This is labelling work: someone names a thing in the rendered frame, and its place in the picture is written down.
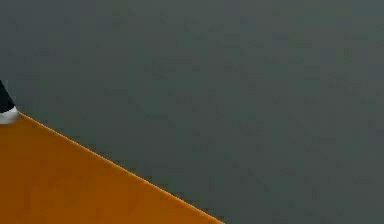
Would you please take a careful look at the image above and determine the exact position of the black object with white base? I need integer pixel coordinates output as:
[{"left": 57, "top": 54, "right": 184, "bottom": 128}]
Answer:
[{"left": 0, "top": 79, "right": 20, "bottom": 126}]

